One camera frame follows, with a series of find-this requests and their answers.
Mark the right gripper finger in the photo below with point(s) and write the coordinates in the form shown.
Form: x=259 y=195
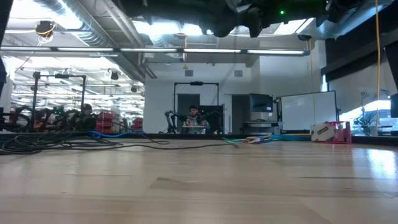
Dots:
x=255 y=25

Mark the long ceiling light bar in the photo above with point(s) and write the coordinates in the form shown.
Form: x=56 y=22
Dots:
x=84 y=49

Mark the person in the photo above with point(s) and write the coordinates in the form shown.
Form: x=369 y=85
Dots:
x=84 y=116
x=194 y=119

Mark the red storage bins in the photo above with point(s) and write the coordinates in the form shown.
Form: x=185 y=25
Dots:
x=137 y=123
x=105 y=121

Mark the black gantry frame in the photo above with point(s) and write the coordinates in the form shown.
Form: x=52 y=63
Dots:
x=35 y=99
x=196 y=83

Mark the black frame brace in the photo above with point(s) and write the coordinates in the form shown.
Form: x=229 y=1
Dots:
x=3 y=18
x=393 y=68

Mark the red tape dispenser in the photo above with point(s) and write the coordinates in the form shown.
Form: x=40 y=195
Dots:
x=329 y=132

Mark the black ceiling spotlight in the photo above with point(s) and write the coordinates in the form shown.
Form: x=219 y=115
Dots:
x=134 y=89
x=114 y=75

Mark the silver ventilation duct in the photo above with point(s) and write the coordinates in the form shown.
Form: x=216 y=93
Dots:
x=93 y=28

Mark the white whiteboard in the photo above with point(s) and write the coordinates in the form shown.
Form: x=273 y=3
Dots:
x=308 y=110

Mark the black equipment cart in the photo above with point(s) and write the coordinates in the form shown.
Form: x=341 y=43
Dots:
x=260 y=104

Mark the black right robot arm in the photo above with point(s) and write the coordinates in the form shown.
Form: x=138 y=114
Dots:
x=342 y=7

